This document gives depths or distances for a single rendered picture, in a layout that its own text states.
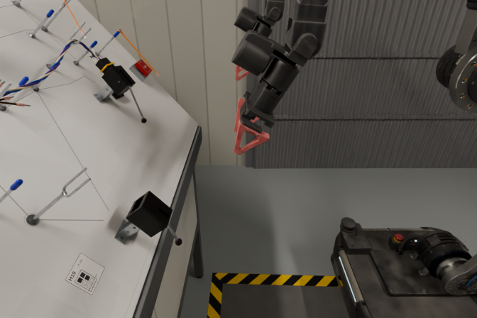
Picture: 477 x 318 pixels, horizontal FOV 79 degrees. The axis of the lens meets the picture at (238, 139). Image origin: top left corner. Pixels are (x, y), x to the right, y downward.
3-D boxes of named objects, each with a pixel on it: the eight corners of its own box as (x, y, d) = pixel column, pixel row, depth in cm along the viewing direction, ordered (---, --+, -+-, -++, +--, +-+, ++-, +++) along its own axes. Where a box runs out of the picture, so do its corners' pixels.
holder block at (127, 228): (155, 267, 58) (191, 246, 54) (106, 232, 53) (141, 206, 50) (161, 248, 62) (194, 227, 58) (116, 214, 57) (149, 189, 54)
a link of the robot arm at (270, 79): (305, 69, 55) (299, 62, 59) (275, 51, 53) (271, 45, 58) (284, 99, 57) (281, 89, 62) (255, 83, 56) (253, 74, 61)
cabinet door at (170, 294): (199, 221, 131) (192, 145, 112) (170, 362, 83) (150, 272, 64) (193, 221, 131) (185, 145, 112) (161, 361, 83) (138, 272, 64)
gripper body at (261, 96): (242, 116, 57) (262, 84, 54) (241, 97, 66) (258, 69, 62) (270, 130, 58) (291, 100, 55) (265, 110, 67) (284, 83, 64)
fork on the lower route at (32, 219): (40, 224, 45) (96, 179, 40) (28, 227, 43) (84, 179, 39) (36, 213, 45) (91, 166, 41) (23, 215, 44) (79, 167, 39)
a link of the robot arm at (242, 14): (282, 11, 94) (279, 8, 101) (251, -9, 91) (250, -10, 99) (262, 44, 99) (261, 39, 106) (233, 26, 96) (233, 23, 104)
